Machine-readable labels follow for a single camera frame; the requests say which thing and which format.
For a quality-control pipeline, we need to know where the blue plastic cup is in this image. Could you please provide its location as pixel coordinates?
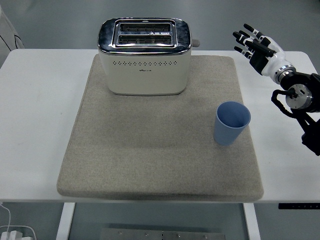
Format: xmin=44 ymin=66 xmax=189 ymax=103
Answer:
xmin=213 ymin=101 xmax=252 ymax=147

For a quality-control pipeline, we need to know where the white cable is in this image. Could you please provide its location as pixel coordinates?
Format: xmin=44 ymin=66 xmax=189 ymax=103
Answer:
xmin=0 ymin=203 xmax=13 ymax=233

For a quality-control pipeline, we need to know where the white table leg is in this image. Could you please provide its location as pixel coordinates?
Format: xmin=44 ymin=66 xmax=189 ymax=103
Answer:
xmin=242 ymin=202 xmax=261 ymax=240
xmin=55 ymin=202 xmax=76 ymax=240

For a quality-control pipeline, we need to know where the beige felt mat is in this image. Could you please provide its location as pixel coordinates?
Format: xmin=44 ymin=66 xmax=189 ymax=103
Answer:
xmin=56 ymin=54 xmax=265 ymax=202

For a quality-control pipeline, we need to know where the white power strip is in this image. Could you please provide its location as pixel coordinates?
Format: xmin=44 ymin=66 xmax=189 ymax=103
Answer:
xmin=0 ymin=224 xmax=37 ymax=240

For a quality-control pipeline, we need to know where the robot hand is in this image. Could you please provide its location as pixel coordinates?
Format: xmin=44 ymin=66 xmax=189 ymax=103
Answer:
xmin=232 ymin=23 xmax=288 ymax=77

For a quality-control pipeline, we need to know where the white fabric-covered object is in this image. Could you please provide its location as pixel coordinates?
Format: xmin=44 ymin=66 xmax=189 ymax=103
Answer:
xmin=0 ymin=4 xmax=25 ymax=61

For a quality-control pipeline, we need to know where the white chrome-topped toaster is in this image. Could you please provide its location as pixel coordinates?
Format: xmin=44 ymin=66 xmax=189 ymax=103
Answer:
xmin=96 ymin=17 xmax=201 ymax=96

